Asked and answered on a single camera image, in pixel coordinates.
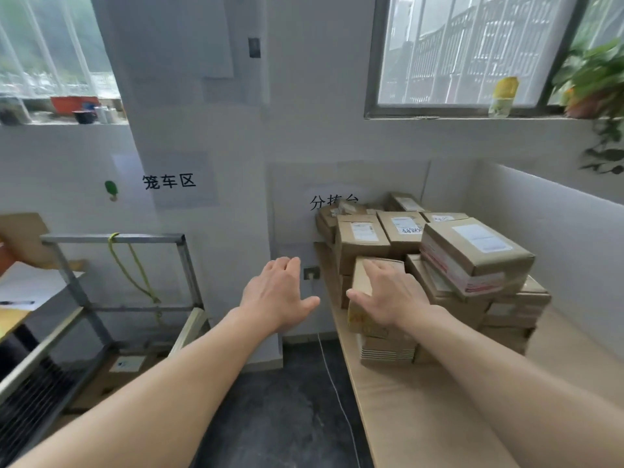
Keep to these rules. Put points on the dark mug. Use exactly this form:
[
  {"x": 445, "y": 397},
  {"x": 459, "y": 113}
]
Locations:
[{"x": 85, "y": 116}]

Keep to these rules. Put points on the barcode printed medium cardboard box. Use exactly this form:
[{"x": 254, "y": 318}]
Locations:
[{"x": 357, "y": 273}]

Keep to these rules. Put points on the black pen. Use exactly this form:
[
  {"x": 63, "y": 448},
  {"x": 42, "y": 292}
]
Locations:
[{"x": 17, "y": 303}]

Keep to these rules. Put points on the person's right hand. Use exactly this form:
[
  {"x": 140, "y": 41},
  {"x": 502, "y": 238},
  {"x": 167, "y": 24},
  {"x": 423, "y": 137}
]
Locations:
[{"x": 395, "y": 302}]

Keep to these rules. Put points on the green popsicle wall hook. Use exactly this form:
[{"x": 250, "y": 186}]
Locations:
[{"x": 111, "y": 187}]

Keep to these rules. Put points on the white small bottle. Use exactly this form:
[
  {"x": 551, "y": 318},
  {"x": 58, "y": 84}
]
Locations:
[{"x": 106, "y": 115}]

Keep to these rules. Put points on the aluminium-framed window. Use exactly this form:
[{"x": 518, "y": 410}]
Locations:
[{"x": 49, "y": 43}]

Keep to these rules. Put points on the yellow bottle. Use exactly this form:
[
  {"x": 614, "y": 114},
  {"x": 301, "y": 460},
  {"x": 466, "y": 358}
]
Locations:
[{"x": 504, "y": 94}]

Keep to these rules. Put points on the small dark wall switch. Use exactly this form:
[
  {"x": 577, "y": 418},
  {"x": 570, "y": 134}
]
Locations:
[{"x": 254, "y": 47}]

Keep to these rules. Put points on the white paper sheet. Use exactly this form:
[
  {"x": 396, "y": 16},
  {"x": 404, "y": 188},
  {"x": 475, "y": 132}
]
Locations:
[{"x": 34, "y": 285}]

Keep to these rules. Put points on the person's left hand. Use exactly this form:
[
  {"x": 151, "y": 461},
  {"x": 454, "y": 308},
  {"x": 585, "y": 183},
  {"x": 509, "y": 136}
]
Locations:
[{"x": 278, "y": 297}]

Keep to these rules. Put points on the pile of parcels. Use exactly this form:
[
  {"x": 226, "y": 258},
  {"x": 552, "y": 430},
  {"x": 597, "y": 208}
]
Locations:
[{"x": 361, "y": 253}]

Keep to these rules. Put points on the person's left forearm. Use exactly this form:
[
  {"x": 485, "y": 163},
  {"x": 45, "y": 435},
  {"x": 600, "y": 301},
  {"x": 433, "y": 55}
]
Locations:
[{"x": 146, "y": 404}]

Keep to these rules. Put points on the dark-framed window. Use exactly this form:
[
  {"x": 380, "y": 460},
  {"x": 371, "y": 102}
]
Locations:
[{"x": 463, "y": 53}]

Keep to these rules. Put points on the small parcel white label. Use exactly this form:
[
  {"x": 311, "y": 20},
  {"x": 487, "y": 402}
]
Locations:
[{"x": 468, "y": 248}]

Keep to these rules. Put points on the green potted trailing plant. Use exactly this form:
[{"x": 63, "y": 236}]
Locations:
[{"x": 595, "y": 87}]

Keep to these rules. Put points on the grey wall socket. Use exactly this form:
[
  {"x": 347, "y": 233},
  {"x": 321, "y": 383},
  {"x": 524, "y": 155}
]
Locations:
[{"x": 312, "y": 273}]

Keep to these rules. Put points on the wall sign with black characters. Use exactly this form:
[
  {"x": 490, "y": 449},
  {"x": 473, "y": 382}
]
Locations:
[{"x": 168, "y": 181}]

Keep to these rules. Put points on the dark lid glass jar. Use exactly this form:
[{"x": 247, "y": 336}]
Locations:
[{"x": 10, "y": 112}]

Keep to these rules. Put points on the white partition board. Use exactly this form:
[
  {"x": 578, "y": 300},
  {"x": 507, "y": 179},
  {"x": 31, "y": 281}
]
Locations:
[{"x": 560, "y": 229}]

